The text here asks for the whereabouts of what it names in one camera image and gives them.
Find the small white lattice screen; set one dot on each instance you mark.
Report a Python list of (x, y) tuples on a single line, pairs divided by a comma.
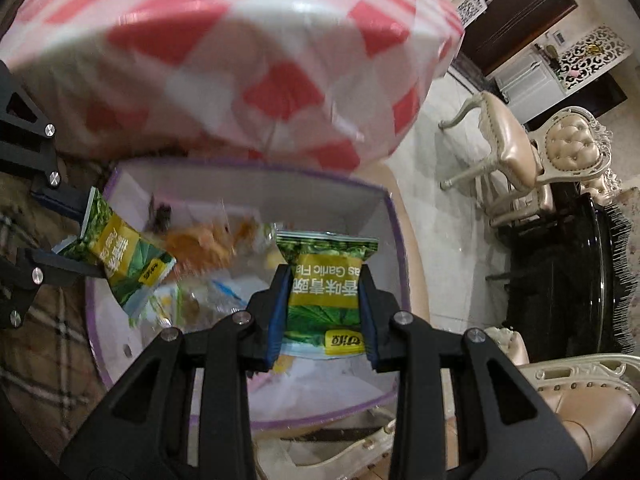
[(472, 7)]

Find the clear nut snack packet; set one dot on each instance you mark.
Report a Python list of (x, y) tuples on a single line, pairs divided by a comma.
[(200, 305)]

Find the dark brown door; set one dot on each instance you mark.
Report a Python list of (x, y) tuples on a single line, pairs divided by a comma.
[(525, 5)]

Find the brown plaid cloth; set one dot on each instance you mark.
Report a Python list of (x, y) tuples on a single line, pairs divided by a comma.
[(45, 360)]

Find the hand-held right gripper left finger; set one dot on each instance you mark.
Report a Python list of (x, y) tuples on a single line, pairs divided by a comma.
[(278, 320)]

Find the red checkered tablecloth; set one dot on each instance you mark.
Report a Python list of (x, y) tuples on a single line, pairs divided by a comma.
[(225, 60)]

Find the fringed piano cover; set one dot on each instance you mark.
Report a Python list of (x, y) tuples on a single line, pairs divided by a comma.
[(631, 260)]

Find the dark candy packet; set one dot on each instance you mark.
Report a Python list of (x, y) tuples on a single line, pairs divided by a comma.
[(161, 216)]

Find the low white cabinet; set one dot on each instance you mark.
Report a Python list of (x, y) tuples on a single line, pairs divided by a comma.
[(525, 85)]

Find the large white lattice panel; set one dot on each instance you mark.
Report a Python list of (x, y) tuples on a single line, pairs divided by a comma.
[(595, 55)]

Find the beige tufted dining chair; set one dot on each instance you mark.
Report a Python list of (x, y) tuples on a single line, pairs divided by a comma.
[(575, 145)]

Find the white box with lilac rim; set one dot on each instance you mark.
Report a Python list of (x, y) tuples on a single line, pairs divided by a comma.
[(310, 195)]

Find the blurry orange snack packet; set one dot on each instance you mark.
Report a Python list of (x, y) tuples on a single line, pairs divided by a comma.
[(210, 242)]

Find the green snack packet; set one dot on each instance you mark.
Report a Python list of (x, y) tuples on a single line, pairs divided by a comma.
[(325, 285), (125, 255)]

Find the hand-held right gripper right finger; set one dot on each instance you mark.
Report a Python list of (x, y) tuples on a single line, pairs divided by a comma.
[(366, 320)]

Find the black piano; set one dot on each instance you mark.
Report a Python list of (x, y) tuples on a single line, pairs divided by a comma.
[(565, 280)]

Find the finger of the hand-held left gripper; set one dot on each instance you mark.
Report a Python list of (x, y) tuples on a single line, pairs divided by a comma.
[(65, 203), (65, 266)]

